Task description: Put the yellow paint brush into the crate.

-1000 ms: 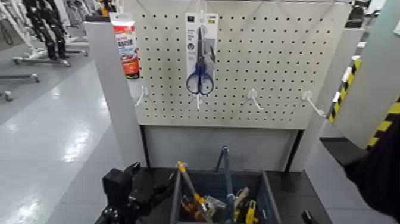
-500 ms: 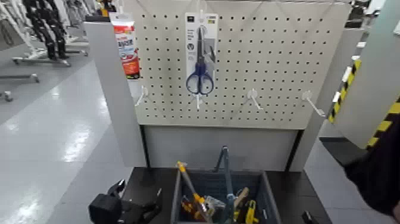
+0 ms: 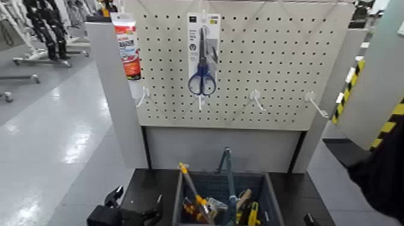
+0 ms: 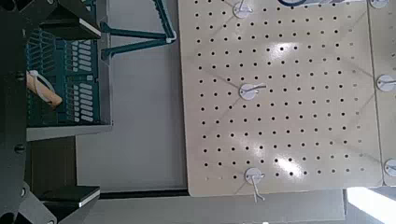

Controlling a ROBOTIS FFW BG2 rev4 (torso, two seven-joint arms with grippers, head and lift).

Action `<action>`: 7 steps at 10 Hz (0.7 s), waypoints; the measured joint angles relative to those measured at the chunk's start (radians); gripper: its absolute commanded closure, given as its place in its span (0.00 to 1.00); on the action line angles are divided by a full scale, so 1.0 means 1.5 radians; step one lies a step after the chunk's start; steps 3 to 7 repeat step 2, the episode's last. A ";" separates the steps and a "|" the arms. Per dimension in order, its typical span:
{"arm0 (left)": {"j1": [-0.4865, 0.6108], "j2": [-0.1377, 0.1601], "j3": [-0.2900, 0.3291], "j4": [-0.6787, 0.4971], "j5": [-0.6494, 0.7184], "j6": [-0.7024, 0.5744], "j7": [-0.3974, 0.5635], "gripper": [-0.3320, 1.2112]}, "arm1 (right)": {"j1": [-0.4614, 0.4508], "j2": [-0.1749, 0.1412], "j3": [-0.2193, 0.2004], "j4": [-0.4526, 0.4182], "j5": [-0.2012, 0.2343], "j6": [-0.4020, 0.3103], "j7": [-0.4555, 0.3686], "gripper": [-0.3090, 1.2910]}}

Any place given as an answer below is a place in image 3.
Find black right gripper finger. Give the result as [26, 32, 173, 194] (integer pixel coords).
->
[303, 212, 320, 226]

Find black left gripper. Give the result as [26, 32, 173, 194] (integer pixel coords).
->
[105, 185, 164, 226]

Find yellow paint brush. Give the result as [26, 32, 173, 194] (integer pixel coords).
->
[177, 162, 216, 226]

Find grey blue plastic crate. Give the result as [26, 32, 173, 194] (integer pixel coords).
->
[171, 169, 285, 226]

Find red yellow screwdriver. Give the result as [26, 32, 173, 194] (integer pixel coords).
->
[183, 197, 204, 224]

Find yellow black hand tool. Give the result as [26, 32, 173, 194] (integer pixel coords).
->
[246, 201, 262, 226]

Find small packaged hardware item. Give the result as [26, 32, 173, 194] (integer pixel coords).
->
[206, 197, 228, 221]

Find grey stand side panel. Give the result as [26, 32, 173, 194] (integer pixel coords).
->
[84, 21, 149, 170]
[293, 28, 369, 174]

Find red white tube package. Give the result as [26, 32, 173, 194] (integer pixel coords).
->
[110, 12, 142, 81]

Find large grey hazard-edged panel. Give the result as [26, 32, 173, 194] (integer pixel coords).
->
[335, 0, 404, 151]

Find beige perforated pegboard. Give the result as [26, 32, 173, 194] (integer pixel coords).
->
[123, 0, 356, 132]

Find grey caster leg bar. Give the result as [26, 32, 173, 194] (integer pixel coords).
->
[0, 74, 41, 103]

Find white scissors packaging card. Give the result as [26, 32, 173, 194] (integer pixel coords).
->
[186, 12, 221, 81]

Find black humanoid robot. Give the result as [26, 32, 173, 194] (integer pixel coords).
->
[22, 0, 71, 61]

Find white humanoid robot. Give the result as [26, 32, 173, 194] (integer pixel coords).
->
[0, 0, 40, 61]

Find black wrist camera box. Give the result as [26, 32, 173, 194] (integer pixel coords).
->
[87, 204, 123, 226]

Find wooden handled brush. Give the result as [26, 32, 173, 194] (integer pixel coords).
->
[236, 188, 253, 212]

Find blue handled scissors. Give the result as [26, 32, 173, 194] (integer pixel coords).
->
[188, 26, 218, 96]

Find grey wheeled base frame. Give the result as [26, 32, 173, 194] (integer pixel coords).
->
[11, 47, 91, 68]

